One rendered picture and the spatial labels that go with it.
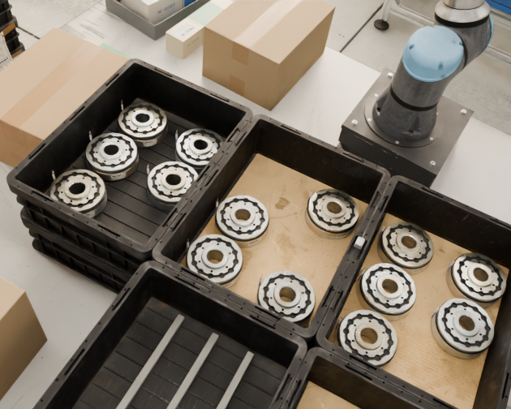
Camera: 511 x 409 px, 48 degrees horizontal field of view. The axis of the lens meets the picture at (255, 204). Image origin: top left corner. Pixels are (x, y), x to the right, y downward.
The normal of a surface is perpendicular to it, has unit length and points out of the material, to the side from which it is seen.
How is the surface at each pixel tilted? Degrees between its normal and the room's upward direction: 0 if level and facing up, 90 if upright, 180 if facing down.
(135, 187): 0
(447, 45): 9
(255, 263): 0
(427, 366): 0
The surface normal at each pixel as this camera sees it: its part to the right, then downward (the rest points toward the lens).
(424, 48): 0.02, -0.47
